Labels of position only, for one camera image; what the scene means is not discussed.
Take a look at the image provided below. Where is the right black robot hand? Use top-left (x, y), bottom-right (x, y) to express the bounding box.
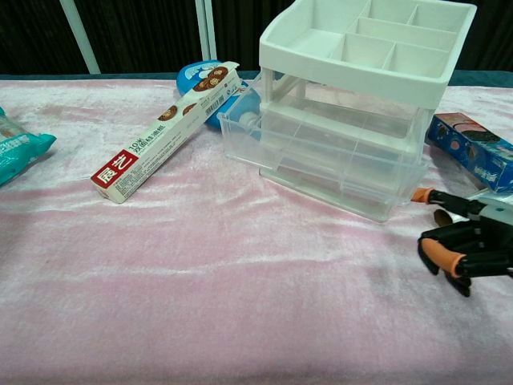
top-left (411, 187), bottom-right (513, 298)

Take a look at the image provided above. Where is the clear plastic drawer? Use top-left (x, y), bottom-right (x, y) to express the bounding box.
top-left (216, 99), bottom-right (430, 206)
top-left (262, 160), bottom-right (406, 221)
top-left (260, 102), bottom-right (421, 161)

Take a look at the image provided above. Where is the blue cookie box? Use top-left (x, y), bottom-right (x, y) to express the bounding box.
top-left (425, 111), bottom-right (513, 196)

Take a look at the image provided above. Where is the pink velvet table cloth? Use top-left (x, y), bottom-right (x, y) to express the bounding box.
top-left (0, 78), bottom-right (513, 385)

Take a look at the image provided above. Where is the blue refill pouch white cap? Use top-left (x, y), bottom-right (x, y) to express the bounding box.
top-left (176, 59), bottom-right (266, 144)

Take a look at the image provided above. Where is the long white baking paper box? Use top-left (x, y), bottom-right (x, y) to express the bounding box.
top-left (89, 60), bottom-right (244, 205)

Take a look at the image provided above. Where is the dark teal under cloth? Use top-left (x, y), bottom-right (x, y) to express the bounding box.
top-left (0, 68), bottom-right (513, 87)

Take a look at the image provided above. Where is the black curtain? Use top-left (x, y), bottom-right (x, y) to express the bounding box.
top-left (0, 0), bottom-right (513, 75)

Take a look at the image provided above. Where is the teal snack bag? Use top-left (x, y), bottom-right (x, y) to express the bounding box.
top-left (0, 106), bottom-right (58, 186)

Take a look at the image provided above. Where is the white plastic drawer organizer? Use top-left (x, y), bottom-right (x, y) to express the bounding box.
top-left (258, 0), bottom-right (478, 224)

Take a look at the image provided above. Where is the upright white frame pole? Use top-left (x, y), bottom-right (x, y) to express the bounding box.
top-left (195, 0), bottom-right (218, 62)

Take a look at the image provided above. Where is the slanted white frame pole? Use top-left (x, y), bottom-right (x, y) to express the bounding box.
top-left (59, 0), bottom-right (102, 75)

